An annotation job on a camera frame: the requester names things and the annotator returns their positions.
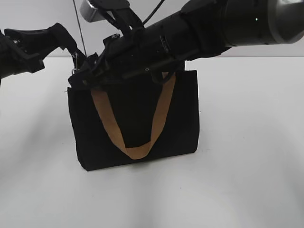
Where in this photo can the black canvas tote bag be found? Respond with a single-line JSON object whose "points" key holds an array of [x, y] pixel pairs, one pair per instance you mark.
{"points": [[138, 121]]}

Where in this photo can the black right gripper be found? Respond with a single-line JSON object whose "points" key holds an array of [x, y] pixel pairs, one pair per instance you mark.
{"points": [[123, 58]]}

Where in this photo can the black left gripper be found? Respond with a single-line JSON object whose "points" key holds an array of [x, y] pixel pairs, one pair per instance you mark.
{"points": [[25, 50]]}

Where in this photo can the silver zipper pull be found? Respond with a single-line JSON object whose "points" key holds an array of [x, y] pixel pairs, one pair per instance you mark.
{"points": [[75, 61]]}

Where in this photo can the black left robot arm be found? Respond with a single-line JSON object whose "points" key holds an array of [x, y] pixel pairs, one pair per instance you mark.
{"points": [[54, 46]]}

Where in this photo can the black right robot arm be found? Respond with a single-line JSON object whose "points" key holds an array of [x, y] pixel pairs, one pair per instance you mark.
{"points": [[201, 29]]}

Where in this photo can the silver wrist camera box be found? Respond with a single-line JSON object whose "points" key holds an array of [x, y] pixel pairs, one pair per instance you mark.
{"points": [[90, 13]]}

